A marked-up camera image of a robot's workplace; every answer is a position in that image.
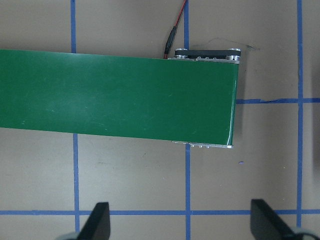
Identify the green conveyor belt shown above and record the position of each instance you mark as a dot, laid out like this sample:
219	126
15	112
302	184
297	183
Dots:
185	101

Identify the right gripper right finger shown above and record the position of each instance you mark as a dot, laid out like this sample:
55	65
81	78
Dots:
265	224

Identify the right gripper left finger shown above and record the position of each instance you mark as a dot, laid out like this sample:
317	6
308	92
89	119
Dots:
97	226

